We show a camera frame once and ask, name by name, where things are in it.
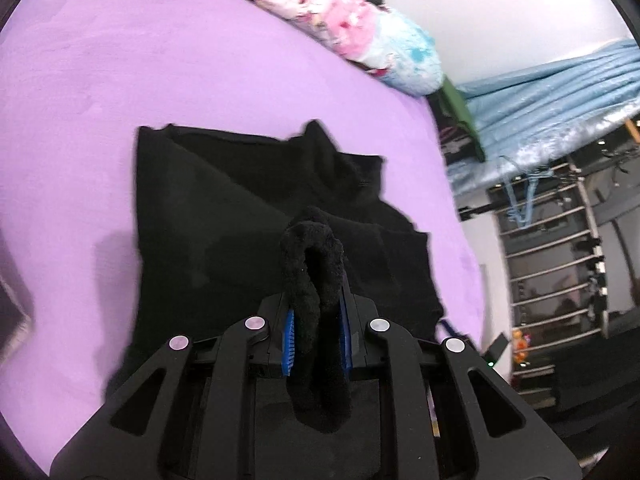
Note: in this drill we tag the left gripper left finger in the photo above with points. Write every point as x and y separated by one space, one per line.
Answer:
188 412

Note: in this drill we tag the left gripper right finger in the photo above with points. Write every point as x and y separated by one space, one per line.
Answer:
444 412

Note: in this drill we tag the black fleece jacket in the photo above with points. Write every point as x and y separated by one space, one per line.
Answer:
227 219

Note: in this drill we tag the blue clothes hanger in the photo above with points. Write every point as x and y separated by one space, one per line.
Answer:
519 183

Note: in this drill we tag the orange toy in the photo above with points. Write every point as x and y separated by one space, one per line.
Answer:
520 344

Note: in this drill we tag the dark storage box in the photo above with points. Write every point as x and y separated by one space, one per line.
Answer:
454 144

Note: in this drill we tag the light blue curtain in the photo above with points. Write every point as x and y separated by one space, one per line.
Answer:
530 118

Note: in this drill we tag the green cloth on box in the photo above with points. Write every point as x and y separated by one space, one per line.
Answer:
454 106

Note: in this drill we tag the purple bed blanket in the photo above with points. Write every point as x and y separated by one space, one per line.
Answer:
78 78

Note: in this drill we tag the pink and blue floral quilt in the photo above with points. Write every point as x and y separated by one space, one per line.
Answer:
381 41

